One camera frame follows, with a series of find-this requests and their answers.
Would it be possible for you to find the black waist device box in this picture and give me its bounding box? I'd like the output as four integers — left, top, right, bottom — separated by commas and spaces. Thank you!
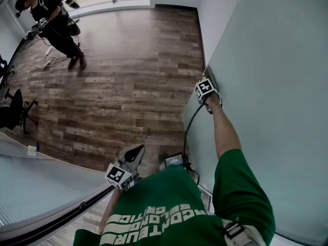
163, 152, 190, 168

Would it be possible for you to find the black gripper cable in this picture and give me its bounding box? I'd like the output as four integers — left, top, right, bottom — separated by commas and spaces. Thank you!
182, 102, 206, 163

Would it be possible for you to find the white floor cable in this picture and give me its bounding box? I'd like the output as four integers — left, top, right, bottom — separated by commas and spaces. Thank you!
14, 55, 68, 70

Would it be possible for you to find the black door frame rail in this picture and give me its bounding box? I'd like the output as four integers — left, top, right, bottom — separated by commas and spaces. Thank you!
0, 182, 116, 243

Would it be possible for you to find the person's left forearm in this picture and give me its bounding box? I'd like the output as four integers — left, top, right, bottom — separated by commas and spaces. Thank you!
98, 188, 124, 236

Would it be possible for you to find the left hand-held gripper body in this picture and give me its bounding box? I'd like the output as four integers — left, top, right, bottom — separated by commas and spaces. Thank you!
104, 144, 146, 191

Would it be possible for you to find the grey shoulder strap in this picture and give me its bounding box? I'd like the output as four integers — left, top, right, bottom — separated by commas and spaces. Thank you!
221, 219, 260, 246

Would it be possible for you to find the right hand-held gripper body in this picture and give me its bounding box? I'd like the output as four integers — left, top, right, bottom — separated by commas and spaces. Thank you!
194, 77, 222, 114

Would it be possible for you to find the person's right forearm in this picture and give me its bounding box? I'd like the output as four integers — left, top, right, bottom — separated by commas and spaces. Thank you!
204, 95, 243, 161

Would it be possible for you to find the green printed shirt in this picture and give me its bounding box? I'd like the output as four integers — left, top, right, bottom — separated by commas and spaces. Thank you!
73, 149, 276, 246

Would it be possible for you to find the black office chair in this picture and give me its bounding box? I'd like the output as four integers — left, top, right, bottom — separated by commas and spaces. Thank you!
0, 88, 39, 135
0, 53, 15, 87

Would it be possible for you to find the frosted glass partition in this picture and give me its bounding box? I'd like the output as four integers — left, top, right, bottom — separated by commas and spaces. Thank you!
0, 131, 115, 228

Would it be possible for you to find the frosted glass door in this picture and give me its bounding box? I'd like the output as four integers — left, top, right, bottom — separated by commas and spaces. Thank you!
180, 0, 328, 246

